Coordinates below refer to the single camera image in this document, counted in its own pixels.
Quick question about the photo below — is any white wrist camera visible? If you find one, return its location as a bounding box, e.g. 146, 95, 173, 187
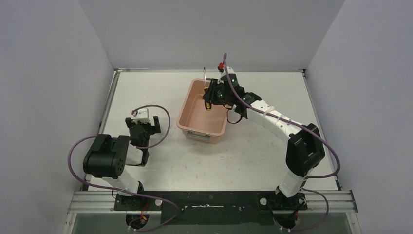
217, 62, 235, 84
132, 108, 150, 124

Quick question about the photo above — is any pink plastic bin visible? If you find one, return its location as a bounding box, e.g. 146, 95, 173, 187
177, 79, 227, 144

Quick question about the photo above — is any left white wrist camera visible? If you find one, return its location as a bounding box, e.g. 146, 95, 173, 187
132, 108, 150, 124

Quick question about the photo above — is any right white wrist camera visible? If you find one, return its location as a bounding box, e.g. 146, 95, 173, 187
217, 62, 235, 84

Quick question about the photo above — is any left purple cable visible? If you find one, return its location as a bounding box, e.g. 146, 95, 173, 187
67, 104, 180, 233

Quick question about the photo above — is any purple cable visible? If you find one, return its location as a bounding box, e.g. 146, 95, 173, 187
223, 53, 341, 233
67, 104, 180, 233

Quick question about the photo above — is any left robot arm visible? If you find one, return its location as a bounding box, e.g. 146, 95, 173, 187
82, 116, 161, 210

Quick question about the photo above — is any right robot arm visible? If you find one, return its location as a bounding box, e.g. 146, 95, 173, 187
202, 73, 325, 209

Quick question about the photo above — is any black yellow screwdriver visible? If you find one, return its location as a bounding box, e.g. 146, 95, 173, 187
203, 67, 213, 112

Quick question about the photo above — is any aluminium frame rail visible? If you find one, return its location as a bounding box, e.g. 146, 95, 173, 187
68, 191, 358, 214

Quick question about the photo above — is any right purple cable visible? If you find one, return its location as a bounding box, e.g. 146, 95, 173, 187
223, 53, 341, 233

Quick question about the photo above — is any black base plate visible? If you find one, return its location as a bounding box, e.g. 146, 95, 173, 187
114, 191, 307, 226

